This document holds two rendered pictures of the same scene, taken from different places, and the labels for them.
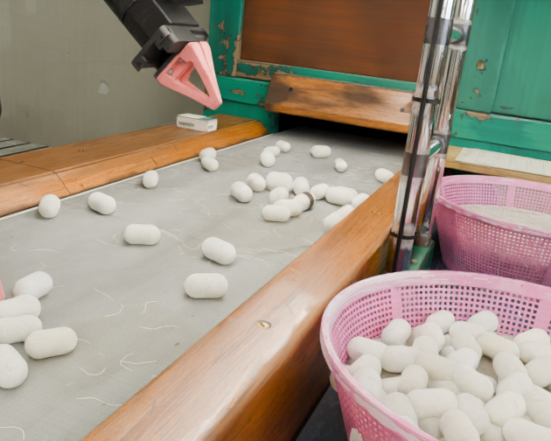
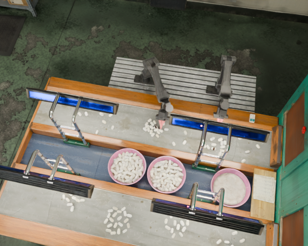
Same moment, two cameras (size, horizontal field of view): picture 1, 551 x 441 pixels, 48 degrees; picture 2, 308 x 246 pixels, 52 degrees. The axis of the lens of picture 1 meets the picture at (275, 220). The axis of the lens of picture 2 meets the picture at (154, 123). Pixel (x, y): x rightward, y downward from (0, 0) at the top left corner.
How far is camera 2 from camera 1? 209 cm
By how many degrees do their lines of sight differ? 71
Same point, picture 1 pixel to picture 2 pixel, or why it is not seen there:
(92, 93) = not seen: outside the picture
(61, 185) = (198, 115)
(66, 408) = (151, 140)
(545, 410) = (163, 176)
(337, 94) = (275, 142)
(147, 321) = (165, 141)
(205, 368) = (154, 148)
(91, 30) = not seen: outside the picture
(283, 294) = (170, 151)
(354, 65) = (286, 142)
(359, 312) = (174, 159)
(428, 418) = (160, 167)
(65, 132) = not seen: outside the picture
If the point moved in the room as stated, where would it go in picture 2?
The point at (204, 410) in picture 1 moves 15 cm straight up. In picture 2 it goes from (149, 150) to (148, 141)
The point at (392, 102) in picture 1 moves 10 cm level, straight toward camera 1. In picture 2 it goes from (274, 155) to (259, 155)
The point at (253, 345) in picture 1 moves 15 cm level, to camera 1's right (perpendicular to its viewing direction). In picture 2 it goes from (159, 151) to (163, 171)
